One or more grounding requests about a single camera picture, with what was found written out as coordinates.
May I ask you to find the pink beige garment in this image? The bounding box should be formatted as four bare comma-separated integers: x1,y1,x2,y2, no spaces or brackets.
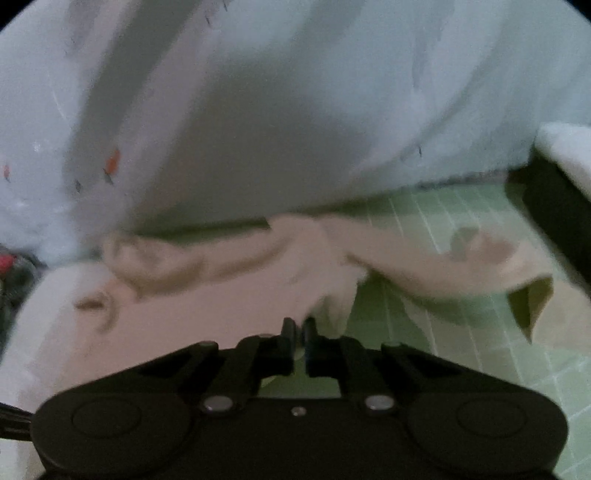
1,215,590,479

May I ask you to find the green grid bed sheet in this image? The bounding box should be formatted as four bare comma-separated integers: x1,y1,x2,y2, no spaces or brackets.
257,181,591,480

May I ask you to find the grey checked cloth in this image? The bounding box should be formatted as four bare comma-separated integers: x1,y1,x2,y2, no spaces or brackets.
1,247,46,327

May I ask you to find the red cloth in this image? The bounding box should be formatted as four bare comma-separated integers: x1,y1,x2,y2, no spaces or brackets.
0,254,15,276

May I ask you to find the black and white object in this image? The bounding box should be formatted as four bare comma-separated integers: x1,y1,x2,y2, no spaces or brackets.
514,122,590,280

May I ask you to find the light blue carrot-print duvet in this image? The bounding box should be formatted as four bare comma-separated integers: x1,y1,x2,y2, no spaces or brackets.
1,1,590,264

